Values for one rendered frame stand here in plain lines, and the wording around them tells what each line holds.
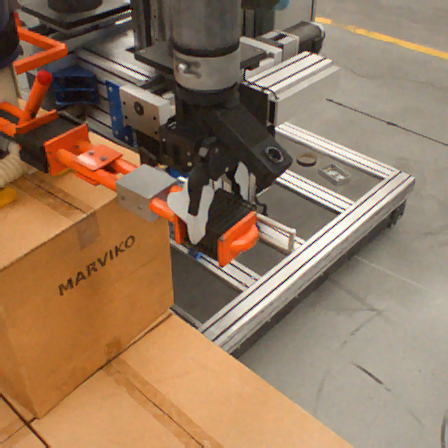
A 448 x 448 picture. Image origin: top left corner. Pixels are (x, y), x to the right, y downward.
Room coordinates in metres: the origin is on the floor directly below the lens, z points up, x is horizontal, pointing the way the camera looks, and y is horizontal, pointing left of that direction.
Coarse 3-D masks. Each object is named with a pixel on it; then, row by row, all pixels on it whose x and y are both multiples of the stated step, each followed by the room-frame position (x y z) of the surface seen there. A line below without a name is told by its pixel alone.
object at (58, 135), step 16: (48, 112) 0.86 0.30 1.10; (16, 128) 0.80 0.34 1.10; (32, 128) 0.82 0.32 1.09; (48, 128) 0.82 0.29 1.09; (64, 128) 0.82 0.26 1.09; (80, 128) 0.80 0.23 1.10; (32, 144) 0.76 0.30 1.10; (48, 144) 0.75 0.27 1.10; (64, 144) 0.78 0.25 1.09; (32, 160) 0.77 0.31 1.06; (48, 160) 0.75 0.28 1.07
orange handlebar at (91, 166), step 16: (48, 48) 1.21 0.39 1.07; (64, 48) 1.18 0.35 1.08; (16, 64) 1.09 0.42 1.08; (32, 64) 1.12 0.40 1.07; (16, 112) 0.89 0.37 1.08; (0, 128) 0.85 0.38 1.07; (80, 144) 0.79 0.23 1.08; (64, 160) 0.75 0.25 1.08; (80, 160) 0.73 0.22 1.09; (96, 160) 0.73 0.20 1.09; (112, 160) 0.73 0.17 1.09; (80, 176) 0.72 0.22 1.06; (96, 176) 0.70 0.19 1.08; (112, 176) 0.69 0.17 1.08; (160, 208) 0.62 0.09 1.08; (240, 240) 0.55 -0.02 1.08; (256, 240) 0.56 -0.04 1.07
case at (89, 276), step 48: (96, 144) 1.01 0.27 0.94; (48, 192) 0.84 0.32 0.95; (96, 192) 0.84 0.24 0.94; (0, 240) 0.71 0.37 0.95; (48, 240) 0.71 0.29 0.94; (96, 240) 0.78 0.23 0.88; (144, 240) 0.87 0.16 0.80; (0, 288) 0.63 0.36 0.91; (48, 288) 0.69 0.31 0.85; (96, 288) 0.77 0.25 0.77; (144, 288) 0.86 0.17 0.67; (0, 336) 0.64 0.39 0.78; (48, 336) 0.67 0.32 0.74; (96, 336) 0.75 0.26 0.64; (0, 384) 0.70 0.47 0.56; (48, 384) 0.65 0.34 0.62
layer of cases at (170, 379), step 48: (144, 336) 0.84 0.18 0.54; (192, 336) 0.83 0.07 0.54; (96, 384) 0.70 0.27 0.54; (144, 384) 0.70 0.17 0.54; (192, 384) 0.70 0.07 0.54; (240, 384) 0.70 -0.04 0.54; (0, 432) 0.59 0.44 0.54; (48, 432) 0.59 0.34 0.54; (96, 432) 0.59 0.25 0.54; (144, 432) 0.59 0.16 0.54; (192, 432) 0.59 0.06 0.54; (240, 432) 0.59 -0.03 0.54; (288, 432) 0.59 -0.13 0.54
